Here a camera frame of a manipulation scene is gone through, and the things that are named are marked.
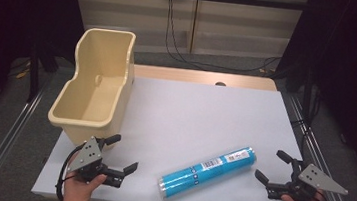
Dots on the person's left hand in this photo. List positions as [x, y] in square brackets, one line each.
[78, 192]

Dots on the metal floor rail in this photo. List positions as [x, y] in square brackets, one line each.
[324, 162]
[4, 142]

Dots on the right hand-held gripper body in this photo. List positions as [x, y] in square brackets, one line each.
[312, 181]

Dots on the blue cylindrical roll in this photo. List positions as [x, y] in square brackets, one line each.
[206, 172]

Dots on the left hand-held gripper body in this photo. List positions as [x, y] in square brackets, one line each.
[88, 156]

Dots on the wooden table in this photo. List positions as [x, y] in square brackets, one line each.
[182, 75]

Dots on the black curtain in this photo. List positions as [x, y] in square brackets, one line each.
[354, 65]
[8, 12]

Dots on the beige plastic bin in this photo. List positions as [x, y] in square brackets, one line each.
[97, 105]

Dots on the beige wall conduit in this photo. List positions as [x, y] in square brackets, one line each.
[195, 18]

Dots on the white table mat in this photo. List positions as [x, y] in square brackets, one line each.
[198, 116]

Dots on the black metal stand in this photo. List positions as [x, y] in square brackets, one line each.
[33, 72]

